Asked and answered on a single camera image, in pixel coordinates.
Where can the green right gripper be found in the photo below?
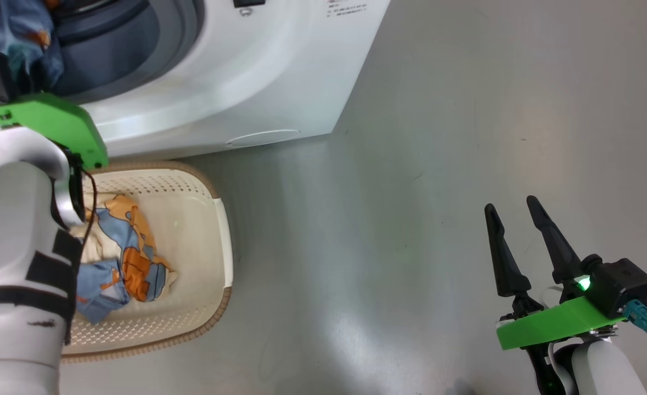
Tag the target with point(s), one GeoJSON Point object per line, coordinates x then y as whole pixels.
{"type": "Point", "coordinates": [553, 323]}

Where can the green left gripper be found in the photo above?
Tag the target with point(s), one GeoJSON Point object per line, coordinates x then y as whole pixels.
{"type": "Point", "coordinates": [43, 118]}

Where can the cream garment with cartoon print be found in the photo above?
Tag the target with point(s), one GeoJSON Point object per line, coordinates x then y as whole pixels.
{"type": "Point", "coordinates": [136, 263]}

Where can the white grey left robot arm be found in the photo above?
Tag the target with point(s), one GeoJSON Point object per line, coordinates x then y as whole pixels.
{"type": "Point", "coordinates": [10, 236]}

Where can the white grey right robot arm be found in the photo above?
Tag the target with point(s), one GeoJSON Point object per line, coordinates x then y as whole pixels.
{"type": "Point", "coordinates": [603, 367]}

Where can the grey rubber door gasket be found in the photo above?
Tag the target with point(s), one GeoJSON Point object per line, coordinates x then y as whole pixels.
{"type": "Point", "coordinates": [136, 49]}

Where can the white front-load washing machine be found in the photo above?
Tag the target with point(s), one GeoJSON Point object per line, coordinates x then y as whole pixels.
{"type": "Point", "coordinates": [246, 71]}

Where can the cream perforated laundry basket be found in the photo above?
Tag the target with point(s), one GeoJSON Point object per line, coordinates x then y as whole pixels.
{"type": "Point", "coordinates": [197, 247]}

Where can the round white filter cover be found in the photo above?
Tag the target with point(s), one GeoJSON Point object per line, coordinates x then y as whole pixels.
{"type": "Point", "coordinates": [263, 137]}

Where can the small printed text label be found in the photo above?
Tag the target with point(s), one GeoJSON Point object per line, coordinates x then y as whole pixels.
{"type": "Point", "coordinates": [346, 8]}

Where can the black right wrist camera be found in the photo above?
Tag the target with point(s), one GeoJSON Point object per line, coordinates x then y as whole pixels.
{"type": "Point", "coordinates": [622, 285]}

